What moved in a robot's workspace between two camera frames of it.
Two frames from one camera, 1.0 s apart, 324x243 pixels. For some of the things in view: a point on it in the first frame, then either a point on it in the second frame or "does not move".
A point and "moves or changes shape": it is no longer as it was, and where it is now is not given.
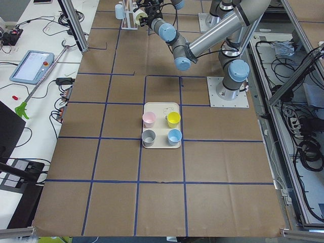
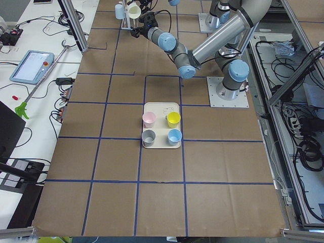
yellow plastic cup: [173, 119] does not move
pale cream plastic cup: [138, 13] moves or changes shape
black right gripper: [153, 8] to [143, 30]
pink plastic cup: [148, 119] does not move
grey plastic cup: [148, 136] does not move
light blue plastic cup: [119, 11] does not move
